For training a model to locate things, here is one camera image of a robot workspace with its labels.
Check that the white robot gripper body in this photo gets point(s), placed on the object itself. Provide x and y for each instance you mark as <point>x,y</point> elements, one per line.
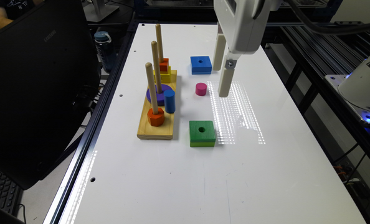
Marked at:
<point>243,22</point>

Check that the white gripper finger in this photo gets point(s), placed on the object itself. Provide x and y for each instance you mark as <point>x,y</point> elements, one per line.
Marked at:
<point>219,49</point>
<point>227,74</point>

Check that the green square block with hole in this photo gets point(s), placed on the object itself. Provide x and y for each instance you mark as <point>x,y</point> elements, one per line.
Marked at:
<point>202,134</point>

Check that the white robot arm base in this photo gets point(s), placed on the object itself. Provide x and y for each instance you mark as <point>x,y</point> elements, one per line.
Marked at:
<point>354,89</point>

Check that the blue square block with hole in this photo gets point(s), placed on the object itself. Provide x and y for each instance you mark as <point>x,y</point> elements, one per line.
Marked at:
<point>201,65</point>

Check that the pink cylinder block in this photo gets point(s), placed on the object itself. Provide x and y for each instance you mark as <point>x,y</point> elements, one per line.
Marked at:
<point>201,89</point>

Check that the small orange square block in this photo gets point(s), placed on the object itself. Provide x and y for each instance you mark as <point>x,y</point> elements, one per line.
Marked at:
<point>164,65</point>

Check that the yellow square block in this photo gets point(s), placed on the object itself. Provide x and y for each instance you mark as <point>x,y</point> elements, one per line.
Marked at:
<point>166,77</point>

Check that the blue cylinder block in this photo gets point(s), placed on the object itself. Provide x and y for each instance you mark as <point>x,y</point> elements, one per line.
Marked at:
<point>169,101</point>

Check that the purple round disc block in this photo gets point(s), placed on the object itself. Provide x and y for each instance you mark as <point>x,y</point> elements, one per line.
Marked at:
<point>160,96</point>

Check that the orange octagon block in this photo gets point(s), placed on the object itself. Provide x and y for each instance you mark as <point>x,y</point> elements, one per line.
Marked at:
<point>156,119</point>

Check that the rear wooden peg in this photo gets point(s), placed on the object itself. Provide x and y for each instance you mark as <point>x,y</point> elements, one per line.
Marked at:
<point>159,43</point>

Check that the wooden peg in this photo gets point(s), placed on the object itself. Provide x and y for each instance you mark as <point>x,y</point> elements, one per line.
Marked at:
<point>154,48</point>
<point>159,43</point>
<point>152,89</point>

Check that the middle wooden peg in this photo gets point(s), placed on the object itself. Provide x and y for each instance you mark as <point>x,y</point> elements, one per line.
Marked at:
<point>154,48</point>

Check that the front wooden peg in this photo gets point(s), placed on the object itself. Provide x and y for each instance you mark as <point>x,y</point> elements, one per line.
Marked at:
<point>152,89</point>

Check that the wooden peg board base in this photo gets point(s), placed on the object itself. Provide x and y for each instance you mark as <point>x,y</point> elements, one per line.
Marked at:
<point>147,131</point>

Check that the dark water bottle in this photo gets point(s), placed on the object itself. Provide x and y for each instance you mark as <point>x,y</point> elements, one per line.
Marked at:
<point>105,49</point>

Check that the silver monitor stand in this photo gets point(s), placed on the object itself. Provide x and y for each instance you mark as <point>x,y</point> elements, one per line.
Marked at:
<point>97,10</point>

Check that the black Samsung monitor back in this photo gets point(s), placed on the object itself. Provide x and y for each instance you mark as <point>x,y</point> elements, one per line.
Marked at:
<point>49,76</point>

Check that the person in black shirt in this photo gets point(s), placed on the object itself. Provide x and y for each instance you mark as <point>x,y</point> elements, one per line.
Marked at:
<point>13,9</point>

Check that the black keyboard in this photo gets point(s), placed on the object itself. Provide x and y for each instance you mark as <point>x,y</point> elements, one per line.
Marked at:
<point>10,195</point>

